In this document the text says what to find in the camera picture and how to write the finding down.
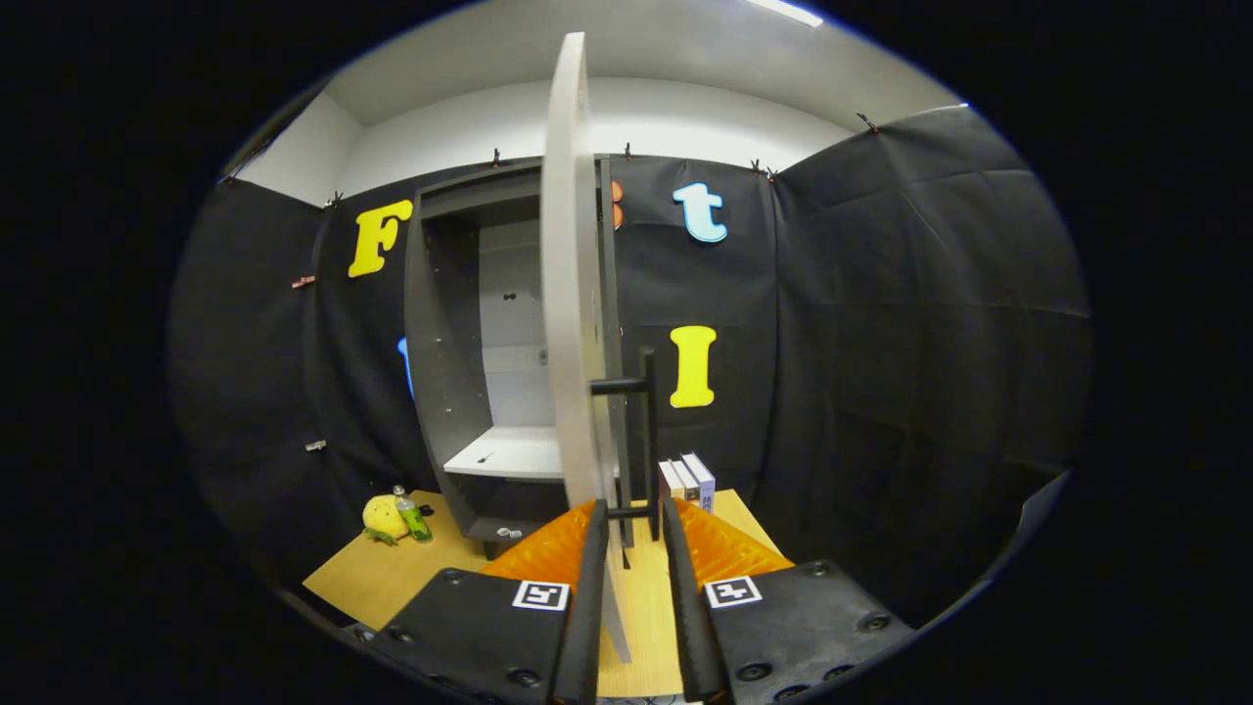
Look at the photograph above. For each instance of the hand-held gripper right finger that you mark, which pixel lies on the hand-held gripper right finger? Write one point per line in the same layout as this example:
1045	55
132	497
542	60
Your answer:
690	607

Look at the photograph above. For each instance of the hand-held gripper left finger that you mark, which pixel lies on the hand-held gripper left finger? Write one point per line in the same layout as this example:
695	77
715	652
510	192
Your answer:
585	607

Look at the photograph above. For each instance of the grey shoe cabinet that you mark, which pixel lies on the grey shoe cabinet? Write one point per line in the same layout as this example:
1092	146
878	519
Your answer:
445	372

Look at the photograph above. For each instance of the white book purple spine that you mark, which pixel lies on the white book purple spine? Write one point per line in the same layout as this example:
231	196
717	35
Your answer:
703	482

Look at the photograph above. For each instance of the white book dark spine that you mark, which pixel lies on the white book dark spine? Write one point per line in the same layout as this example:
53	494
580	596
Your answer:
668	480

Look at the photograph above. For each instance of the green plastic bottle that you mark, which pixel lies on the green plastic bottle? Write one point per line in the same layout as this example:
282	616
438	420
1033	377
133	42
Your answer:
414	519

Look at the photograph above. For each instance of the yellow plush toy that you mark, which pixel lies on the yellow plush toy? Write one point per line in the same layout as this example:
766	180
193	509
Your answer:
382	517

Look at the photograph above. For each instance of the black backdrop cloth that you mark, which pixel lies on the black backdrop cloth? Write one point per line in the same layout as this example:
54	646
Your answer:
881	392

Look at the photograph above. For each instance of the long ceiling light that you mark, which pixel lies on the long ceiling light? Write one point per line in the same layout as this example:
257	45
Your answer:
788	12

